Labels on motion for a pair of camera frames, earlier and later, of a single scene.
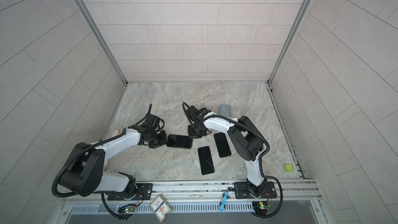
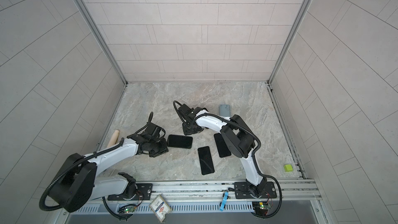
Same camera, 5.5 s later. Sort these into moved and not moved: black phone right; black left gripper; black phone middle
Moved: black left gripper
Not moved: black phone right; black phone middle
